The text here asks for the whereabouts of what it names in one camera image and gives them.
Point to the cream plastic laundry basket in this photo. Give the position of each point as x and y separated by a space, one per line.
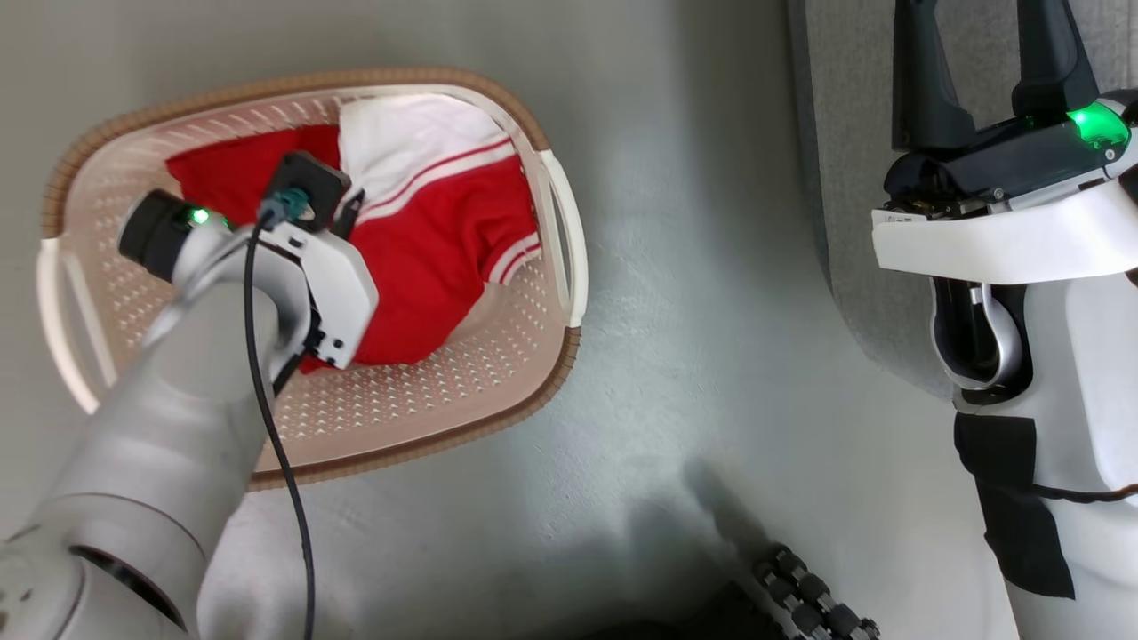
427 400

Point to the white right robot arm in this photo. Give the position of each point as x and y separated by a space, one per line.
1085 400

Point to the black robot base omni wheel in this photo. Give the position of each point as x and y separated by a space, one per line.
813 600

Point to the red and white jersey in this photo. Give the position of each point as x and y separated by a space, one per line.
436 222

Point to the grey fabric sofa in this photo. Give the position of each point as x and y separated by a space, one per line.
853 133

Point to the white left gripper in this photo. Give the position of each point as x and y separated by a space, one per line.
342 284

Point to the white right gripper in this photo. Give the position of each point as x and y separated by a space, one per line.
1005 231

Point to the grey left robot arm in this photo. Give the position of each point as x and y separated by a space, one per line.
151 427

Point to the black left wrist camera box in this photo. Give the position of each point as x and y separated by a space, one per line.
307 182

